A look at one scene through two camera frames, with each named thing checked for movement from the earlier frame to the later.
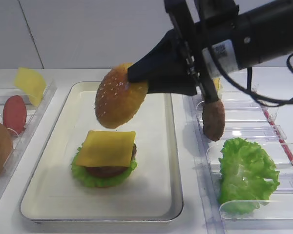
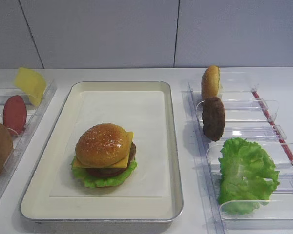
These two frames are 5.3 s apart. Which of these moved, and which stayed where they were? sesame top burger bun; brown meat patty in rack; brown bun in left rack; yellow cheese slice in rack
Moved: sesame top burger bun
Stayed: brown meat patty in rack; brown bun in left rack; yellow cheese slice in rack
